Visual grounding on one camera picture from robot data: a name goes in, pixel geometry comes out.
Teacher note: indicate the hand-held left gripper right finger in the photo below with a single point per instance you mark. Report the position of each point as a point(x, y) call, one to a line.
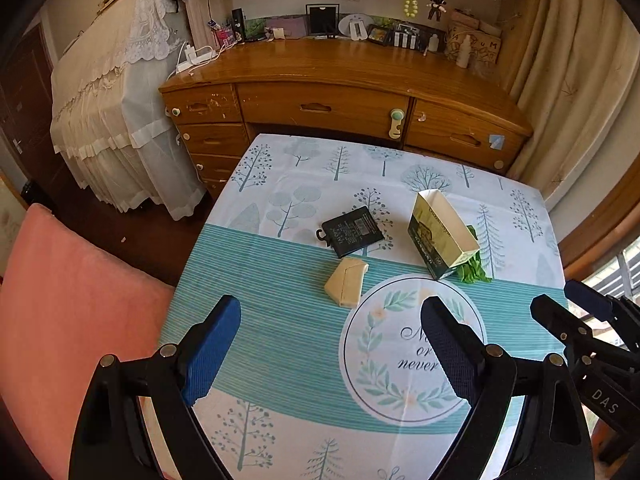
point(450, 355)

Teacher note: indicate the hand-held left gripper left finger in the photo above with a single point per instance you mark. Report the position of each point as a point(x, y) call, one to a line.
point(210, 355)

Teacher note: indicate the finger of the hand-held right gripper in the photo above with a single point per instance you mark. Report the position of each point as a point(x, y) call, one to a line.
point(555, 317)
point(587, 294)

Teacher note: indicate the tan paper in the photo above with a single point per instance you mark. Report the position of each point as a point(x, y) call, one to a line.
point(347, 285)

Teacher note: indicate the metal window grille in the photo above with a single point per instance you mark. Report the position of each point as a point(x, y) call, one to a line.
point(622, 265)

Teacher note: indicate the green leafy scrap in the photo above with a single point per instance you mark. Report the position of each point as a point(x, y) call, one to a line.
point(471, 272)

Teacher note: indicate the tree printed tablecloth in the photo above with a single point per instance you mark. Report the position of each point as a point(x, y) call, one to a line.
point(300, 335)

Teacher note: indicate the green and yellow carton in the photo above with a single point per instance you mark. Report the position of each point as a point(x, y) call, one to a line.
point(440, 240)

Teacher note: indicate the pink chair cushion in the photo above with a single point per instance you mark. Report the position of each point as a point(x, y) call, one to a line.
point(75, 310)

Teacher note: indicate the black packet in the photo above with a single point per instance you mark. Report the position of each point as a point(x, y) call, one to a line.
point(352, 234)

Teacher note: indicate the beige curtain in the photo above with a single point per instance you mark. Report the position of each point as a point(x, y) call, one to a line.
point(575, 60)

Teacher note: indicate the green drawer safety lock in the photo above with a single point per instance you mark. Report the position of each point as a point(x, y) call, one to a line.
point(395, 122)

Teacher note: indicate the cream lace furniture cover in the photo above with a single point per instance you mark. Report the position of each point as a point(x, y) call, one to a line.
point(125, 110)

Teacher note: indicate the white plastic bottle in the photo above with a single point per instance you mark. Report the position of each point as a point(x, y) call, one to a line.
point(464, 52)

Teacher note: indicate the wooden craft box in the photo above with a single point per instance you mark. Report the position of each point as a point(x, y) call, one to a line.
point(482, 40)

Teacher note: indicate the white power strip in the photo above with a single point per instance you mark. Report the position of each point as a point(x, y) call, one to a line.
point(194, 57)

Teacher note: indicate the wooden desk with drawers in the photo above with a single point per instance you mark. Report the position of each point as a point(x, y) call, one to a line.
point(325, 70)

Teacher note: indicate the dark hanging doll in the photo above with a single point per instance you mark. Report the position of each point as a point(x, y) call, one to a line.
point(438, 6)

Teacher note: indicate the dark wooden door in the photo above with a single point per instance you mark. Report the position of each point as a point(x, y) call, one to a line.
point(22, 90)

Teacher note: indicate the purple pouch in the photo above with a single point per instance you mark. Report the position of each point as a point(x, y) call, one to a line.
point(287, 26)

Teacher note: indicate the white round stand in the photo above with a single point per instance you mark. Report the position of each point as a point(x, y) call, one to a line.
point(356, 26)

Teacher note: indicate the small picture frame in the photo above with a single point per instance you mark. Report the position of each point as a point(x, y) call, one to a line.
point(379, 35)

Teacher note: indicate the black photo frame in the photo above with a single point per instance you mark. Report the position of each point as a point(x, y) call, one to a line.
point(323, 20)

